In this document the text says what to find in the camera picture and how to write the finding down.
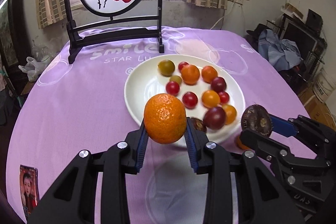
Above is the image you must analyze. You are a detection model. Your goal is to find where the small red cherry tomato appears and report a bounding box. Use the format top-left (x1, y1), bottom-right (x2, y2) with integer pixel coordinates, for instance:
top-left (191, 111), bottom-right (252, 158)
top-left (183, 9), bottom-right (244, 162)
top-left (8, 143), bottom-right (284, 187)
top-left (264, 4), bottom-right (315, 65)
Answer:
top-left (178, 61), bottom-right (189, 72)

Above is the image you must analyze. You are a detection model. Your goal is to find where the white plastic bag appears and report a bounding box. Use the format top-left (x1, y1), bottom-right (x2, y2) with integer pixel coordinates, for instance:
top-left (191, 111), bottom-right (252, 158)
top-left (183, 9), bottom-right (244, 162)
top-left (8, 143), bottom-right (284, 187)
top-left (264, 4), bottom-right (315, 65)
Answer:
top-left (18, 55), bottom-right (51, 83)

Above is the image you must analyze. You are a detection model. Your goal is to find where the small orange mandarin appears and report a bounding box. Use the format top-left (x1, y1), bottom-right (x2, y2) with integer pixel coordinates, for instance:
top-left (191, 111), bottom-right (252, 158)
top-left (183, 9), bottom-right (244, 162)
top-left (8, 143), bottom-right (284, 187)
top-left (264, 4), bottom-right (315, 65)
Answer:
top-left (235, 135), bottom-right (249, 151)

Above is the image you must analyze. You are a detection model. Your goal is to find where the orange fruit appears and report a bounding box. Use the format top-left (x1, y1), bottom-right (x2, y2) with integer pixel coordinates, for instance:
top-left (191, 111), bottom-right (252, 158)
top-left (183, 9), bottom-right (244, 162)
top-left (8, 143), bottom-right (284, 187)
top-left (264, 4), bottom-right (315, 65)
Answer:
top-left (222, 104), bottom-right (237, 125)

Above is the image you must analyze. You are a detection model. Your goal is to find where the photo card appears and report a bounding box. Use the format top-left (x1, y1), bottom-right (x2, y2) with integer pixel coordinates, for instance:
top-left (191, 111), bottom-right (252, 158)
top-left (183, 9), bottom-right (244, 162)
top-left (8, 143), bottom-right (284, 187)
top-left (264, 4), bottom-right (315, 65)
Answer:
top-left (19, 165), bottom-right (39, 220)

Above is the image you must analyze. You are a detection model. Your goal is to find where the yellow kumquat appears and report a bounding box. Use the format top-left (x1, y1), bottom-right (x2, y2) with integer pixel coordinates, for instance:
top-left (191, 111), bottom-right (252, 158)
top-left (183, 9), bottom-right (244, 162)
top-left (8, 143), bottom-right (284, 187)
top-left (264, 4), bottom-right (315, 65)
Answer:
top-left (169, 75), bottom-right (182, 85)

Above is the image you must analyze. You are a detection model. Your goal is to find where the dark red plum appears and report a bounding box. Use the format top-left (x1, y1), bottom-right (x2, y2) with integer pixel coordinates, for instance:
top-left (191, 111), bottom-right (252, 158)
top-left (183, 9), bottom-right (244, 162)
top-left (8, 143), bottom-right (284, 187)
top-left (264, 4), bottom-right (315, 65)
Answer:
top-left (203, 107), bottom-right (226, 130)

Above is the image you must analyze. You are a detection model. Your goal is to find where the large orange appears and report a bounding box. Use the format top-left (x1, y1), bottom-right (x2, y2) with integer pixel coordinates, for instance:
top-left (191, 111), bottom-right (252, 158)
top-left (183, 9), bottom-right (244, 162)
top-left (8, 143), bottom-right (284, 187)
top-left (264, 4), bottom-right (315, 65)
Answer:
top-left (143, 93), bottom-right (187, 144)

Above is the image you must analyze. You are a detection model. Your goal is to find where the blue clothes pile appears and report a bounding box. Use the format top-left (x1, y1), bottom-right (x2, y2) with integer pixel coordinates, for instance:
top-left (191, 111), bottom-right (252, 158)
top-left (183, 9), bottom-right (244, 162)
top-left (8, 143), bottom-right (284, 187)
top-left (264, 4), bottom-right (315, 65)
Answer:
top-left (245, 23), bottom-right (302, 72)

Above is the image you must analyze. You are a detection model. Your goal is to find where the black monitor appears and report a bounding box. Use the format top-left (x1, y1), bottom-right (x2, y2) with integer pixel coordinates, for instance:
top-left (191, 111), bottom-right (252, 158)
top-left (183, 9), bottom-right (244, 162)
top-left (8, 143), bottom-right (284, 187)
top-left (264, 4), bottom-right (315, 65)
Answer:
top-left (278, 13), bottom-right (327, 78)

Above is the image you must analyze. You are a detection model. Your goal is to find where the dark passion fruit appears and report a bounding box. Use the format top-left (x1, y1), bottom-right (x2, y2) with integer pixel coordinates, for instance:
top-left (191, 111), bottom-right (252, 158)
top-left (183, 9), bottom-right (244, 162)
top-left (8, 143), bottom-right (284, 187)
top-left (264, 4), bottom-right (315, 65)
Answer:
top-left (190, 117), bottom-right (207, 133)
top-left (241, 104), bottom-right (273, 137)

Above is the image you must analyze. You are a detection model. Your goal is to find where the purple tablecloth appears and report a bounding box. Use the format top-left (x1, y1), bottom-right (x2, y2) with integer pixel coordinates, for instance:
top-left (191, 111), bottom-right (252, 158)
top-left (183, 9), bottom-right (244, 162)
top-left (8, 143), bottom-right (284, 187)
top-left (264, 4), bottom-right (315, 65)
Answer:
top-left (6, 27), bottom-right (307, 223)

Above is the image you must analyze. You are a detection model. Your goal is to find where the yellow-orange citrus fruit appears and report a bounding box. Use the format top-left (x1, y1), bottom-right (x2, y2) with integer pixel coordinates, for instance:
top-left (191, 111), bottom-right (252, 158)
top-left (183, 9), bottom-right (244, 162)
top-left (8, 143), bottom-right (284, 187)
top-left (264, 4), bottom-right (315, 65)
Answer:
top-left (158, 60), bottom-right (175, 77)

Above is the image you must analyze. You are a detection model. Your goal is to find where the white bucket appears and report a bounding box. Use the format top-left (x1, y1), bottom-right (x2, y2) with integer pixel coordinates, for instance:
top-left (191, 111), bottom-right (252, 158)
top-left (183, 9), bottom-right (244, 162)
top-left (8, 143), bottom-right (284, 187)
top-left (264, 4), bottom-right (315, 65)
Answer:
top-left (313, 68), bottom-right (335, 103)

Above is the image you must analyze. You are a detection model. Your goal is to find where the white oval plate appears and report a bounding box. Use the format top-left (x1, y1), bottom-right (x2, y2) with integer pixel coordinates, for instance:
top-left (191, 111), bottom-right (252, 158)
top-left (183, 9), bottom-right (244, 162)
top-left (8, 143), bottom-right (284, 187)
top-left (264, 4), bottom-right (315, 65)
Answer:
top-left (124, 54), bottom-right (245, 143)

